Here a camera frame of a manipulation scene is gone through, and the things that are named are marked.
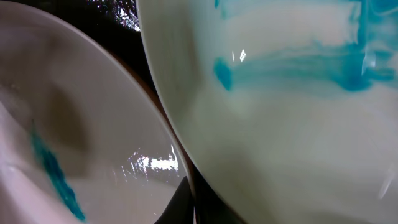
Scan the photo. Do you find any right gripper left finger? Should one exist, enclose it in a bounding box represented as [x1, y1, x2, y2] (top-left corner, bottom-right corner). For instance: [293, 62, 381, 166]
[155, 177, 194, 224]

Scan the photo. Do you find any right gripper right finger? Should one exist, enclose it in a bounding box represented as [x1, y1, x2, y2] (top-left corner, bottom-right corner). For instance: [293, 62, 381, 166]
[195, 169, 243, 224]

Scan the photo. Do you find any white plate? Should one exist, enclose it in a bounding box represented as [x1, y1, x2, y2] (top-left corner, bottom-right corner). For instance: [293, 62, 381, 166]
[137, 0, 397, 223]
[1, 1, 188, 223]

